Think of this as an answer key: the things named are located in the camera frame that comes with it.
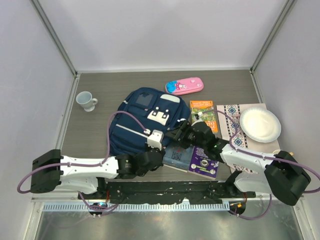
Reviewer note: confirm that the patterned beige placemat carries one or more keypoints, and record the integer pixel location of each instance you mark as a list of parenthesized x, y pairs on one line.
[(229, 121)]

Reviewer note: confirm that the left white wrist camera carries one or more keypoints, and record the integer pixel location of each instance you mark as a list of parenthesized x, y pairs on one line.
[(155, 139)]

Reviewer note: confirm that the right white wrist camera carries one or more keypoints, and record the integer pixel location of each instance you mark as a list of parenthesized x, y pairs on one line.
[(198, 117)]

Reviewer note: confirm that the white slotted cable duct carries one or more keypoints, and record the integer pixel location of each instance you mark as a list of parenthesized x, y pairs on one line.
[(182, 207)]

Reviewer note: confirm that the orange green treehouse book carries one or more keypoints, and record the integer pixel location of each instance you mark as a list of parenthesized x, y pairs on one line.
[(209, 116)]

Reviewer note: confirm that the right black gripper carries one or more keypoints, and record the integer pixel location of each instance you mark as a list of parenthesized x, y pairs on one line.
[(175, 134)]

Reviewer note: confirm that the pink cartoon pencil case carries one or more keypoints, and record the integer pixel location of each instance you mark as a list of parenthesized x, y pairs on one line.
[(184, 86)]

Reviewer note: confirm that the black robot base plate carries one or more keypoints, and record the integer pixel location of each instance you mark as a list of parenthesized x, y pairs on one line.
[(167, 192)]

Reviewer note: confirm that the light blue footed cup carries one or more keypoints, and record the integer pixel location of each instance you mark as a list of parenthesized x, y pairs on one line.
[(86, 101)]

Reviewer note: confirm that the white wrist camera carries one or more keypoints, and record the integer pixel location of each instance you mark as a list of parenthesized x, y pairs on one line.
[(198, 117), (155, 139)]

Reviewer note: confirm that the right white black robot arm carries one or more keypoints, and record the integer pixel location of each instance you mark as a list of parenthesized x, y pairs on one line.
[(282, 177)]

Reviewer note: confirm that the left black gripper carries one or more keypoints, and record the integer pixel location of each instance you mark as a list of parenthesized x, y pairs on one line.
[(150, 148)]

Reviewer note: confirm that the cream yellow mug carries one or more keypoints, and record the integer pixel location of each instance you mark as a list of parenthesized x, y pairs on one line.
[(279, 150)]

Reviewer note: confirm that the white shallow bowl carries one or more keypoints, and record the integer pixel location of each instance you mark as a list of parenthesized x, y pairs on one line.
[(260, 124)]

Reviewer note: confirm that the navy blue student backpack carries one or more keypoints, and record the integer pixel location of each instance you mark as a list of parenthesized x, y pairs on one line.
[(142, 111)]

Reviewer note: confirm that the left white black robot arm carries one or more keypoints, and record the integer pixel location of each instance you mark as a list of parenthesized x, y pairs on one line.
[(53, 171)]

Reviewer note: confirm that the dark blue 1984 book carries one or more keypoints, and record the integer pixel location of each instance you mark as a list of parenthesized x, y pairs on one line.
[(177, 157)]

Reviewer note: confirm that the purple paperback book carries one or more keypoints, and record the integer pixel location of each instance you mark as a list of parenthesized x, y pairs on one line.
[(201, 165)]

